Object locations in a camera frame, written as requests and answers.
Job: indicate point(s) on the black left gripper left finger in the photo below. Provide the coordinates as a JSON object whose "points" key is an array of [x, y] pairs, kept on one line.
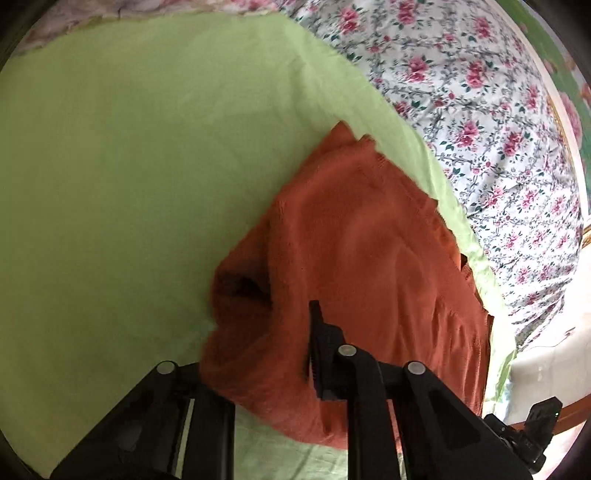
{"points": [[169, 426]]}

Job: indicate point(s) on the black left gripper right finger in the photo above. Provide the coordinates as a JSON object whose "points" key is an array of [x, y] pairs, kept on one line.
{"points": [[403, 421]]}

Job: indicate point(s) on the rust orange fleece cloth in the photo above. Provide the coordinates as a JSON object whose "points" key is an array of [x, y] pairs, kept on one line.
{"points": [[355, 233]]}

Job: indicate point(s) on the light green bed sheet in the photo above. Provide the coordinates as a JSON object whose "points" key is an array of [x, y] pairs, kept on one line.
{"points": [[134, 155]]}

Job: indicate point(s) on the white floral quilt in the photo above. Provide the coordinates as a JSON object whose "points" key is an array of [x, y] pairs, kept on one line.
{"points": [[460, 75]]}

